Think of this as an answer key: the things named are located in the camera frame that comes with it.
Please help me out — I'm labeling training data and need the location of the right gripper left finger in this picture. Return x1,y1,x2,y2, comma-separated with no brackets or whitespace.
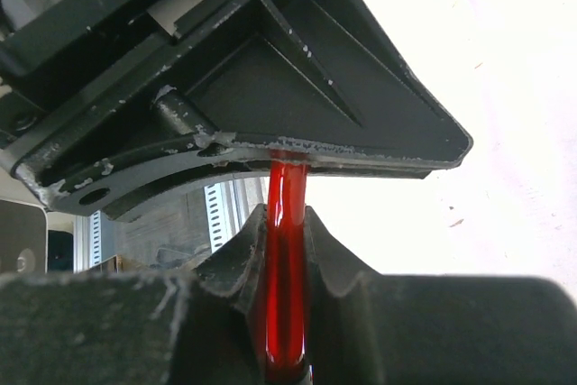
1,205,266,384

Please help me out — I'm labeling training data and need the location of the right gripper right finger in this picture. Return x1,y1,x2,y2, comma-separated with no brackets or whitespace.
304,209,576,384

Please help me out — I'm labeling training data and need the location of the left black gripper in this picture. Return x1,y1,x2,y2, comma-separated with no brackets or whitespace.
0,0,316,224

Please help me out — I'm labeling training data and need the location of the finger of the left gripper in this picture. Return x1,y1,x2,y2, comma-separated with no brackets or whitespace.
149,0,472,178

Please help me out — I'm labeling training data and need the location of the red cable lock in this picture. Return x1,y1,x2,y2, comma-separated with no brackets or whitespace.
263,0,393,385

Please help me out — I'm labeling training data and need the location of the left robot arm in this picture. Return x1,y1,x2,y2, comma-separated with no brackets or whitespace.
1,0,472,222

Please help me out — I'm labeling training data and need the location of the slotted cable duct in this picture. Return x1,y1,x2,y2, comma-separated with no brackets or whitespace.
89,182,238,270

